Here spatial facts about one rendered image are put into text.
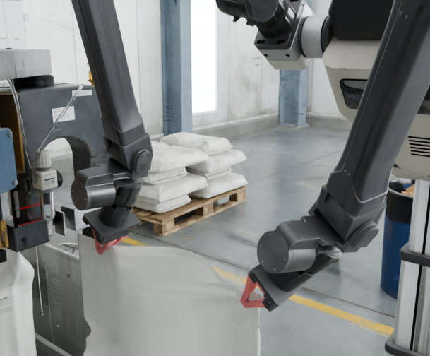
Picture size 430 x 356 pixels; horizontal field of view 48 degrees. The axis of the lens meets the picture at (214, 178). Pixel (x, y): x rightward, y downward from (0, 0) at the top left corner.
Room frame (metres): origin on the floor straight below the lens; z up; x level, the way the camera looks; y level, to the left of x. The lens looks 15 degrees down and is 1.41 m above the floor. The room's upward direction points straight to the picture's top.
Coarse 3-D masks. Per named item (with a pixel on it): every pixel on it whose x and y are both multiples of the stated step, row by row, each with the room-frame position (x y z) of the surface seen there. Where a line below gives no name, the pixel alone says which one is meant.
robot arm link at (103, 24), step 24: (72, 0) 0.77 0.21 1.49; (96, 0) 0.76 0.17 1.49; (96, 24) 0.77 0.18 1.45; (96, 48) 0.78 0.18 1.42; (120, 48) 0.80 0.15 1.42; (96, 72) 0.80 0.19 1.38; (120, 72) 0.81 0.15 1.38; (120, 96) 0.82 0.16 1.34; (120, 120) 0.83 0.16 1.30; (120, 144) 0.84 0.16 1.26; (144, 144) 0.86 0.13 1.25
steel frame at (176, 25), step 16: (160, 0) 6.98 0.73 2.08; (176, 0) 6.95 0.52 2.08; (304, 0) 9.24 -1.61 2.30; (176, 16) 6.95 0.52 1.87; (176, 32) 6.95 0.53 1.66; (176, 48) 6.96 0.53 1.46; (176, 64) 6.96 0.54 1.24; (176, 80) 6.97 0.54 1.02; (288, 80) 9.52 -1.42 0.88; (304, 80) 9.35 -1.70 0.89; (176, 96) 6.97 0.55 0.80; (288, 96) 9.52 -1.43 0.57; (304, 96) 9.37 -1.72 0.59; (176, 112) 6.97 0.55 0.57; (288, 112) 9.51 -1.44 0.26; (304, 112) 9.40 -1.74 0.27; (176, 128) 6.98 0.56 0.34; (192, 128) 6.93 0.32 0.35; (288, 128) 9.20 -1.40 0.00
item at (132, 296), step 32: (96, 256) 0.95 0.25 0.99; (128, 256) 0.92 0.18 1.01; (160, 256) 0.92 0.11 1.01; (192, 256) 0.89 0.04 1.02; (96, 288) 0.96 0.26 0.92; (128, 288) 0.80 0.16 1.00; (160, 288) 0.76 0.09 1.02; (192, 288) 0.76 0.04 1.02; (224, 288) 0.75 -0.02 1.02; (96, 320) 0.96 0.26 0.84; (128, 320) 0.80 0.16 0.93; (160, 320) 0.76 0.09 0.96; (192, 320) 0.76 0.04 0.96; (224, 320) 0.75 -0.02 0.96; (256, 320) 0.72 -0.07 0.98; (96, 352) 0.88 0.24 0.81; (128, 352) 0.81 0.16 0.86; (160, 352) 0.77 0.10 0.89; (192, 352) 0.76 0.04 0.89; (224, 352) 0.75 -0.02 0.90; (256, 352) 0.72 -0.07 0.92
